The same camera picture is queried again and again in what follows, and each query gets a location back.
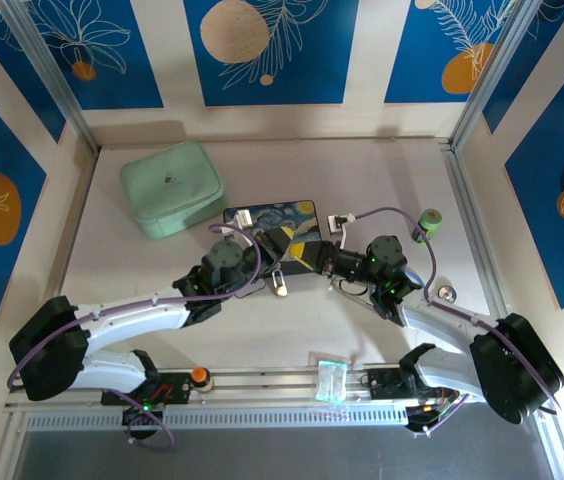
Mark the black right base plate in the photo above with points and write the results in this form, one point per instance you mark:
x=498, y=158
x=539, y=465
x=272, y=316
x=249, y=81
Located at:
x=384, y=384

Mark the aluminium frame post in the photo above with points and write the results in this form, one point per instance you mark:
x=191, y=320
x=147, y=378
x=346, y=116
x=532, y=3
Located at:
x=57, y=75
x=487, y=80

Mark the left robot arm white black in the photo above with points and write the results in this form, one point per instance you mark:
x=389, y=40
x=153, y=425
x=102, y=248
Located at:
x=127, y=315

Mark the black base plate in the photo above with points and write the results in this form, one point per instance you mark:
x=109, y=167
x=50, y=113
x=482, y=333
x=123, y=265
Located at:
x=177, y=387
x=384, y=384

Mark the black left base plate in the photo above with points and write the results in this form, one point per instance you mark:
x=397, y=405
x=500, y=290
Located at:
x=177, y=387

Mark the aluminium side rail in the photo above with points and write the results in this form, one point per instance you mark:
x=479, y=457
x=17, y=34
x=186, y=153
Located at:
x=472, y=215

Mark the small round metal disc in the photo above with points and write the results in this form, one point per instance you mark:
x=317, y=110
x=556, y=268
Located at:
x=446, y=292

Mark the starry night print pad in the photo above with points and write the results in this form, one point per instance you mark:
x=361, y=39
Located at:
x=282, y=212

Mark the clear plastic bag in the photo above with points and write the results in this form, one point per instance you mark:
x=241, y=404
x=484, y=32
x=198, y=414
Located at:
x=332, y=382

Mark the mint green zip case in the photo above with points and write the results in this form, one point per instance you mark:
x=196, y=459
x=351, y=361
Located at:
x=169, y=187

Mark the aluminium front rail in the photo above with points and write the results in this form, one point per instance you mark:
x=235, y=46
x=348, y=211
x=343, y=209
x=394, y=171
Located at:
x=262, y=385

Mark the green cylindrical battery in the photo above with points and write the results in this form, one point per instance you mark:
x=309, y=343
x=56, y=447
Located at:
x=428, y=226

